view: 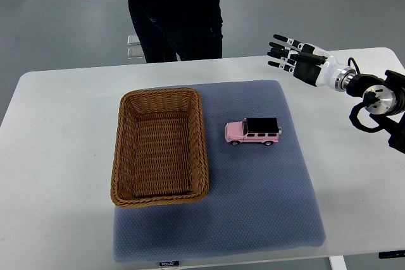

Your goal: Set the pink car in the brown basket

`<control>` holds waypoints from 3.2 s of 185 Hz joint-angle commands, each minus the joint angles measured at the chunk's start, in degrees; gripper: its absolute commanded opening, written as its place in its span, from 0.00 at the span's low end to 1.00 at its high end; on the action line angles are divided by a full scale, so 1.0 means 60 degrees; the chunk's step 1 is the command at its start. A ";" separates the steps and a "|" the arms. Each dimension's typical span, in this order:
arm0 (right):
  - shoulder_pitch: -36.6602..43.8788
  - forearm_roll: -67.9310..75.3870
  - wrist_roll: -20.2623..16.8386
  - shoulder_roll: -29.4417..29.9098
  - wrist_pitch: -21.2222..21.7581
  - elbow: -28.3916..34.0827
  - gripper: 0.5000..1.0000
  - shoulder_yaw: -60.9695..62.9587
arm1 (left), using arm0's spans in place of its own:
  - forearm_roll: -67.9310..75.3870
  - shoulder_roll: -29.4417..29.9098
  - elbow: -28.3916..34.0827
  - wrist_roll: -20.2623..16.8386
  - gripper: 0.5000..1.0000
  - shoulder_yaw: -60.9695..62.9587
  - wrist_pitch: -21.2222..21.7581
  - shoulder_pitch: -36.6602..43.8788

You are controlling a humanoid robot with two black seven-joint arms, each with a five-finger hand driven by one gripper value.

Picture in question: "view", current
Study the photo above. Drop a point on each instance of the black robotic little finger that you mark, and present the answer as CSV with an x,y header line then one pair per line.
x,y
283,66

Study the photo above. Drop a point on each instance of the pink toy car black roof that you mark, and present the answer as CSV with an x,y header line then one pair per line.
x,y
264,131

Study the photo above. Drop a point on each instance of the person in black clothes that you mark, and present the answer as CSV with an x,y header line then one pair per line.
x,y
171,30

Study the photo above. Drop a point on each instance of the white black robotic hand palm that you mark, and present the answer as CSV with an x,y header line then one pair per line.
x,y
328,73

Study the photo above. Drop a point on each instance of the black table control panel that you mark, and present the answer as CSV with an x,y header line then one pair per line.
x,y
392,254

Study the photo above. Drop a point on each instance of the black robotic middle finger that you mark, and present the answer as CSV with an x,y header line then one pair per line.
x,y
289,46

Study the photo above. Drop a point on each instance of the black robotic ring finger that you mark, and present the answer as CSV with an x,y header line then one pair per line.
x,y
287,56

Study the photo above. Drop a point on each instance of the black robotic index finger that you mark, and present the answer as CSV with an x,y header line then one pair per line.
x,y
288,41

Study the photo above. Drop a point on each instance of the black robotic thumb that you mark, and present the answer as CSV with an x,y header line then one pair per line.
x,y
308,58

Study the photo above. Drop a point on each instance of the brown wicker basket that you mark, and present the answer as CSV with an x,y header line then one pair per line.
x,y
160,152

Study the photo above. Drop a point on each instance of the white table leg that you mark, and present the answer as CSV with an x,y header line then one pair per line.
x,y
337,262

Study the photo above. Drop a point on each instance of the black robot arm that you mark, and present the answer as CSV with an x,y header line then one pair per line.
x,y
381,98

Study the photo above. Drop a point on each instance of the upper metal floor plate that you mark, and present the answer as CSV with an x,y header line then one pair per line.
x,y
133,40

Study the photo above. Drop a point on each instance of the blue-grey padded mat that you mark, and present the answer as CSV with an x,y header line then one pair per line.
x,y
260,198

